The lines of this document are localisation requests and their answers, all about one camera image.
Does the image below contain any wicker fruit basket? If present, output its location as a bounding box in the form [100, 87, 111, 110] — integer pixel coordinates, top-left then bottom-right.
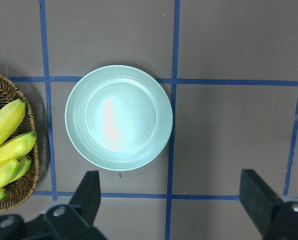
[0, 73, 40, 212]

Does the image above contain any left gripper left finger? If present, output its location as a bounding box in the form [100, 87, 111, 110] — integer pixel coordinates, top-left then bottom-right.
[43, 171, 106, 240]

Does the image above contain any pale green plate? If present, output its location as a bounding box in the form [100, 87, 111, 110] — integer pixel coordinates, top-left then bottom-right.
[65, 65, 173, 171]

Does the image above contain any yellow banana bunch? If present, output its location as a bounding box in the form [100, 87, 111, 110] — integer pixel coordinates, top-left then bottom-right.
[0, 99, 37, 202]

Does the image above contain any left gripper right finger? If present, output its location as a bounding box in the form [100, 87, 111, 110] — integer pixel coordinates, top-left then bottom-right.
[239, 169, 298, 240]

